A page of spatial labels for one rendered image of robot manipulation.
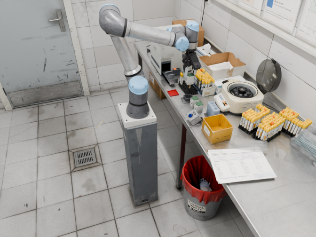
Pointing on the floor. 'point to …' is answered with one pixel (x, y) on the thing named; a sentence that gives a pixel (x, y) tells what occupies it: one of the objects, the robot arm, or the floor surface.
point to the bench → (289, 172)
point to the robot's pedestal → (142, 161)
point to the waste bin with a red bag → (201, 212)
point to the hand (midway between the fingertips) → (189, 77)
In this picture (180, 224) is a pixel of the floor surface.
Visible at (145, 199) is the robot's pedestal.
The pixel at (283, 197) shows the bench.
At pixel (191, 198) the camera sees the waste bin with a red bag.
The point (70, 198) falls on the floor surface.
